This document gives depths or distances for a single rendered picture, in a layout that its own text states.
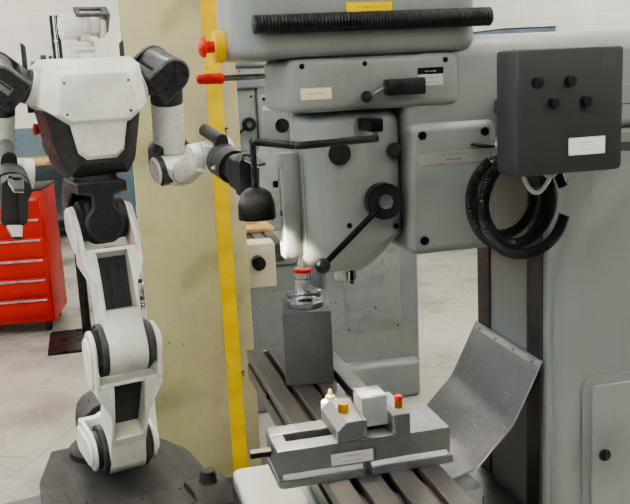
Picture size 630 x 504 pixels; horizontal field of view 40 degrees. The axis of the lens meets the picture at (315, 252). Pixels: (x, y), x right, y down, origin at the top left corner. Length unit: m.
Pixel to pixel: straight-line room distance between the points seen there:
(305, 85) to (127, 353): 1.00
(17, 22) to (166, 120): 8.31
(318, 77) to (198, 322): 2.08
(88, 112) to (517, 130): 1.19
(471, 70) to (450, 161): 0.18
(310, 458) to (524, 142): 0.70
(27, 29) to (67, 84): 8.44
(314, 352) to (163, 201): 1.45
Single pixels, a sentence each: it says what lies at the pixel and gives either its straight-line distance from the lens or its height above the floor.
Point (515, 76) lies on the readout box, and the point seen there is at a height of 1.68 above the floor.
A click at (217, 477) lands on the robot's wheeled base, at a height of 0.61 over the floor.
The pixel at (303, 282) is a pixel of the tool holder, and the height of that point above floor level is 1.17.
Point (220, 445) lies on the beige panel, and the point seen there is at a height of 0.19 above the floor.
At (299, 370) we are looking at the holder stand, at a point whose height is 0.98.
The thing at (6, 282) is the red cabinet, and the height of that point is 0.38.
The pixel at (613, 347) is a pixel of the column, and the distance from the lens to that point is 1.90.
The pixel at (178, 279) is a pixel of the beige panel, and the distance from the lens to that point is 3.52.
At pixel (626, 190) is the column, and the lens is 1.84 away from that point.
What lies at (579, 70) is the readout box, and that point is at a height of 1.69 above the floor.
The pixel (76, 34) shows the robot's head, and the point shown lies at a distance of 2.37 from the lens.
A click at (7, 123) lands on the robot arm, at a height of 1.61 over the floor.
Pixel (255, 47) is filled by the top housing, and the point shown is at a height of 1.75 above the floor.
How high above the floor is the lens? 1.71
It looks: 12 degrees down
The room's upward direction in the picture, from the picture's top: 3 degrees counter-clockwise
